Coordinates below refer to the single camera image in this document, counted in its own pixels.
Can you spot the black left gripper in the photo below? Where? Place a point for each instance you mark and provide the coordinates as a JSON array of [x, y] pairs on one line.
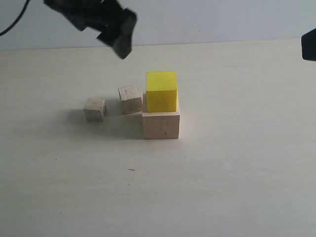
[[117, 24]]

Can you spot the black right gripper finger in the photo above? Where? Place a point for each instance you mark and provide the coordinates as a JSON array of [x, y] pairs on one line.
[[308, 44]]

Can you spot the medium natural wooden cube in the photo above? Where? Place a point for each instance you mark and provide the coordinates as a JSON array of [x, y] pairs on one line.
[[130, 99]]

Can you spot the yellow wooden cube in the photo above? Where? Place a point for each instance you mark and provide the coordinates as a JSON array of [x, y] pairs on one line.
[[161, 91]]

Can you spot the large natural wooden cube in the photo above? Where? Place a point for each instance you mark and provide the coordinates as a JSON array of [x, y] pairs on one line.
[[160, 125]]

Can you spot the small wooden cube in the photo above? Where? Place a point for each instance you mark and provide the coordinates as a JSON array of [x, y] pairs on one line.
[[95, 109]]

